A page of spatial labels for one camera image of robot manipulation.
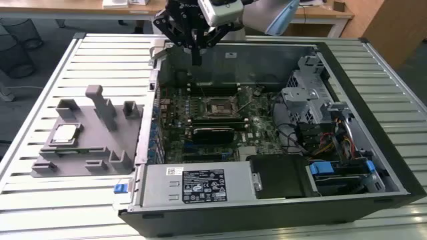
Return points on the grey metal drive cage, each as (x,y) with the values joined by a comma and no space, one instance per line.
(297,97)

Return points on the CPU socket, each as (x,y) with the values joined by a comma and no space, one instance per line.
(218,110)

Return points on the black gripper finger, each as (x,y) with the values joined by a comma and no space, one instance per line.
(217,37)
(174,32)

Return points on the silver chipset heatsink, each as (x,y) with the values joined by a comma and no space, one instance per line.
(249,151)

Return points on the small brown box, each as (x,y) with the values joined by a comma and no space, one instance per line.
(339,7)

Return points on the silver CPU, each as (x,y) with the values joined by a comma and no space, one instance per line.
(64,133)

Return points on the blue disk carrier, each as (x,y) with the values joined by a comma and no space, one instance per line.
(321,168)

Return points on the metal locking lever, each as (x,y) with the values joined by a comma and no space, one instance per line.
(201,90)

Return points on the green motherboard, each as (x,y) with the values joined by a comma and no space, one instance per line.
(263,125)

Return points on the black PC case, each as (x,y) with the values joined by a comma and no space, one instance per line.
(267,220)

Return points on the white box with print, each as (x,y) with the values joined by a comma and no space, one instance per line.
(138,2)

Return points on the black mesh waste bin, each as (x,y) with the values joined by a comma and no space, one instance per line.
(15,60)
(27,32)

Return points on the plain white box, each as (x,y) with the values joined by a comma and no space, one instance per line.
(115,4)

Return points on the grey power supply unit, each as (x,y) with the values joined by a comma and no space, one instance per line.
(156,185)

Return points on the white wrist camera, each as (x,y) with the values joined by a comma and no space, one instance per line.
(223,13)

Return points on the blue plastic clip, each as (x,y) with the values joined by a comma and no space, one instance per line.
(370,167)

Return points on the grey parts rack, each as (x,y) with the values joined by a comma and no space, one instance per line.
(90,120)

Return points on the black graphics card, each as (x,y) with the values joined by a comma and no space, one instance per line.
(214,136)

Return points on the blue case latch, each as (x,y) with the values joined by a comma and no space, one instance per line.
(120,189)

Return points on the black RAM slot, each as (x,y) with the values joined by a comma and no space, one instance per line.
(221,119)
(210,90)
(210,84)
(210,87)
(241,127)
(221,122)

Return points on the wooden cabinet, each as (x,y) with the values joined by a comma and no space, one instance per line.
(394,30)

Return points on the metal disk bay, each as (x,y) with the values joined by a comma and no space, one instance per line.
(374,185)

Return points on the black expansion slot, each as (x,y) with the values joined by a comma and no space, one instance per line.
(201,157)

